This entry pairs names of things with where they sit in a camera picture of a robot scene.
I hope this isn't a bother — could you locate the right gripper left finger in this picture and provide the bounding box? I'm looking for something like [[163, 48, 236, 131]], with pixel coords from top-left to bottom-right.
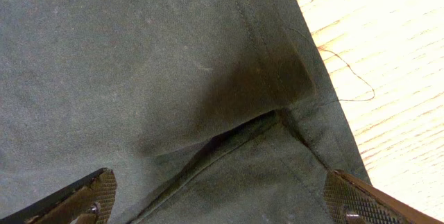
[[1, 168, 117, 224]]

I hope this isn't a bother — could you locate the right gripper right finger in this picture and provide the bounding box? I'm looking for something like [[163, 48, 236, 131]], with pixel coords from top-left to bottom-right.
[[323, 170, 442, 224]]

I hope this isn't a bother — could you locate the black t-shirt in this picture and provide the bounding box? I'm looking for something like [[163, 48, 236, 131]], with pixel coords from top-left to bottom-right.
[[1, 0, 369, 223]]

